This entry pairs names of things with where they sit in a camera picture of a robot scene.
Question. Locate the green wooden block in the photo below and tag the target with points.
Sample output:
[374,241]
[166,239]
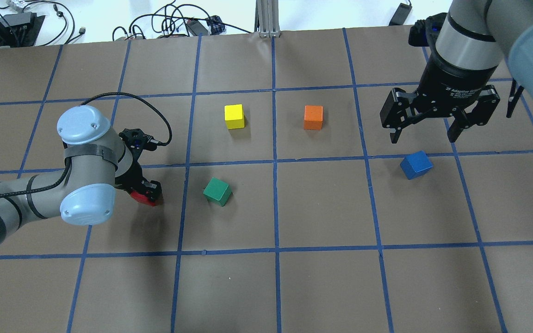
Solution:
[217,191]

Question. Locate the blue wooden block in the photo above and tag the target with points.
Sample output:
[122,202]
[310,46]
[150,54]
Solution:
[416,165]

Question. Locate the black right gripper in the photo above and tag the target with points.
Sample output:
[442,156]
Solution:
[447,84]

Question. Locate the black power adapter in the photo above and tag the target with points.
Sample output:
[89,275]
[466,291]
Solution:
[401,14]

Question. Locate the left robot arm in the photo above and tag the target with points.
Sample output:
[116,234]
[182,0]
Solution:
[98,162]

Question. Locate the aluminium frame post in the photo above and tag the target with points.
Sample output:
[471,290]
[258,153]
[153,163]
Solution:
[266,18]

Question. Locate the yellow wooden block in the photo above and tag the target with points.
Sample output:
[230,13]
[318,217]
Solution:
[234,116]

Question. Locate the red wooden block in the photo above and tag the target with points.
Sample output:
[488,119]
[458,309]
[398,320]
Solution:
[148,198]

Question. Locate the black camera stand base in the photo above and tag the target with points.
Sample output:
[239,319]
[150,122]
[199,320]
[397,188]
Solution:
[20,29]

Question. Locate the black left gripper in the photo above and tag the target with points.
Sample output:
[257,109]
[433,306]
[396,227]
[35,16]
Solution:
[132,176]

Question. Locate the orange wooden block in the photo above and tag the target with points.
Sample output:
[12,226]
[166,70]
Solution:
[313,117]

